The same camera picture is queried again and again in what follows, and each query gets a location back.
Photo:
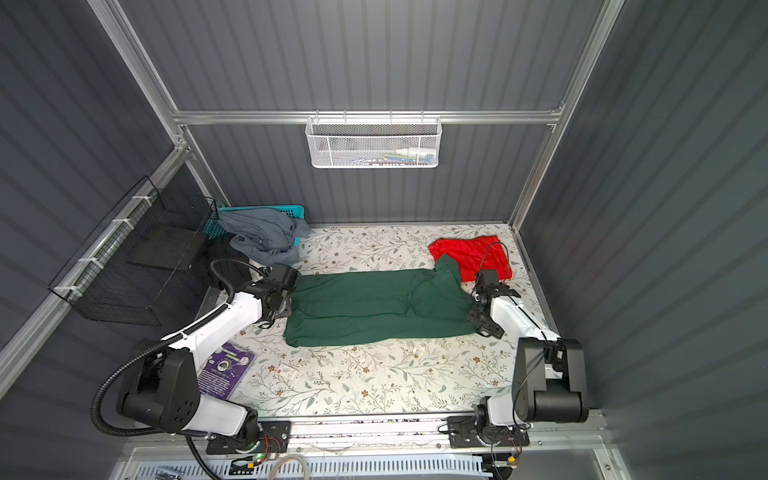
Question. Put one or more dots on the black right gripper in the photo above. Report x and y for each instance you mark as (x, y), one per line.
(472, 315)

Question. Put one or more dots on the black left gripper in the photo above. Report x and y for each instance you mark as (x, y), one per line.
(289, 309)

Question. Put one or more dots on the green t-shirt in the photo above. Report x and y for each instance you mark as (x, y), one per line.
(356, 308)

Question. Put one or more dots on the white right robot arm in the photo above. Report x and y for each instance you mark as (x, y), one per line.
(549, 378)

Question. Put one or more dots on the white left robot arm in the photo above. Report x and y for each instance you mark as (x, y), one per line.
(161, 389)

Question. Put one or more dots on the folded red t-shirt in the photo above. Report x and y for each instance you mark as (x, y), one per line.
(474, 255)

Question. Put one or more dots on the grey t-shirt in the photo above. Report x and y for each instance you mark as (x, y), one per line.
(267, 257)

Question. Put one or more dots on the black t-shirt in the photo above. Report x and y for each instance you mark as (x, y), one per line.
(232, 265)

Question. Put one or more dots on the teal plastic laundry basket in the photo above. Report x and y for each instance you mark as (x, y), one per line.
(276, 227)

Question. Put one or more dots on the small white card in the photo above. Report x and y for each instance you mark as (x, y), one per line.
(288, 372)

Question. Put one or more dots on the purple booklet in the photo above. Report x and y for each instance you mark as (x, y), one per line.
(223, 371)

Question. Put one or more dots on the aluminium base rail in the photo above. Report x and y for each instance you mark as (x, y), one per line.
(411, 433)

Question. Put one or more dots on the black wire mesh basket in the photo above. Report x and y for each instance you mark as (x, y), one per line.
(144, 267)

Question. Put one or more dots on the white wire mesh basket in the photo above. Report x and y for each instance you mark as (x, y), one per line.
(386, 141)

